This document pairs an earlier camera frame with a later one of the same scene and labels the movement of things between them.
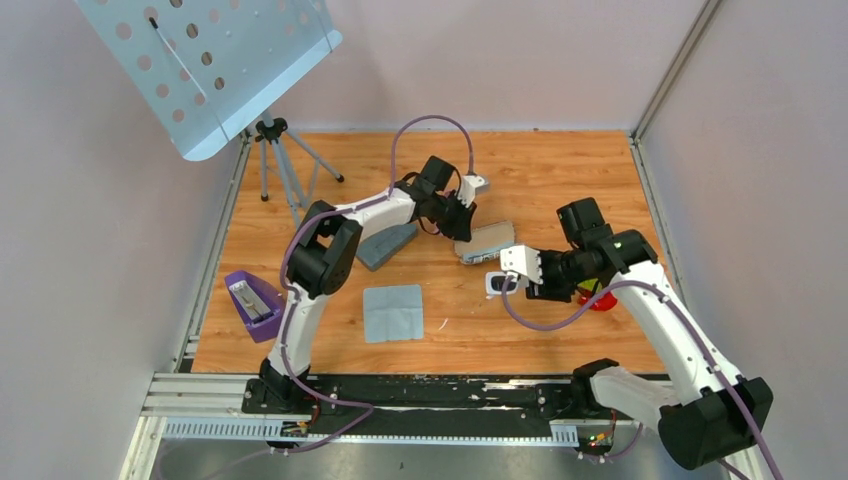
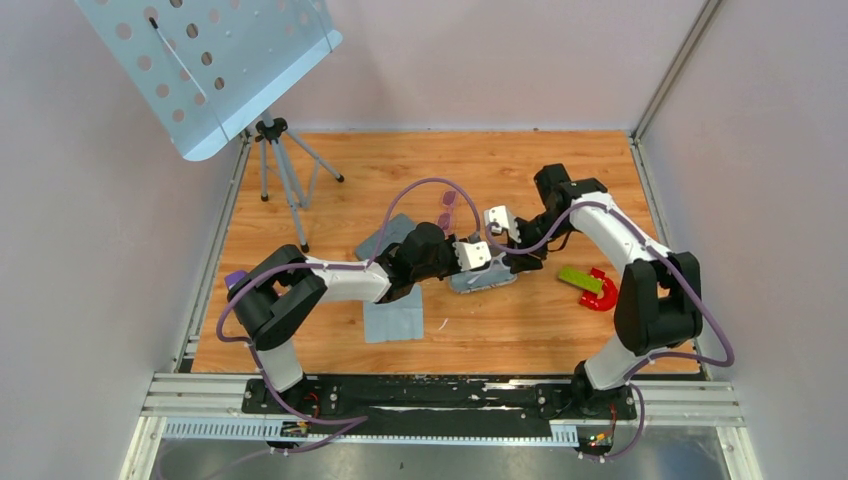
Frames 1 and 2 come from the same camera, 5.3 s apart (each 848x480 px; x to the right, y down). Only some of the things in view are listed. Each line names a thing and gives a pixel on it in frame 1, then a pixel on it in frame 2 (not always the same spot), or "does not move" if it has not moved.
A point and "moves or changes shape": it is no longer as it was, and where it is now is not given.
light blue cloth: (393, 313) does not move
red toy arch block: (605, 302) does not move
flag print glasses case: (486, 242) moves or changes shape
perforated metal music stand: (203, 66) does not move
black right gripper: (547, 290) to (526, 262)
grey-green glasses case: (376, 250) does not move
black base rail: (440, 403) does not move
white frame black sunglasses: (494, 282) to (499, 270)
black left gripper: (460, 228) to (447, 244)
